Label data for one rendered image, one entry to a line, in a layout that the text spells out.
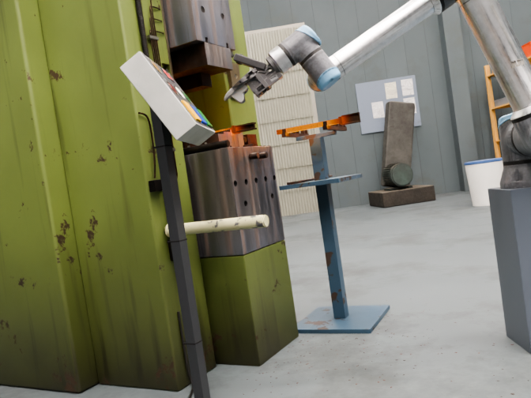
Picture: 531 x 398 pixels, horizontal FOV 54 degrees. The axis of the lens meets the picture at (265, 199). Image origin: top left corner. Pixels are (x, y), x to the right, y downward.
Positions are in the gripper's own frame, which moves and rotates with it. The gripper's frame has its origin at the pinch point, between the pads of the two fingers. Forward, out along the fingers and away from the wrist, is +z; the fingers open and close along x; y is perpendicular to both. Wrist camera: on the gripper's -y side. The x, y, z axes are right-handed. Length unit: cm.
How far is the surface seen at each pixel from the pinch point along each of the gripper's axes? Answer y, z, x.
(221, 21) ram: -37, -18, 50
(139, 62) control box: -18.6, 13.4, -27.1
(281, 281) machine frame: 71, 34, 56
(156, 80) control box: -11.2, 12.9, -27.0
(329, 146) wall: 28, -74, 827
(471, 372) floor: 128, -8, 0
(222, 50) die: -26, -10, 47
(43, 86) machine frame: -56, 57, 28
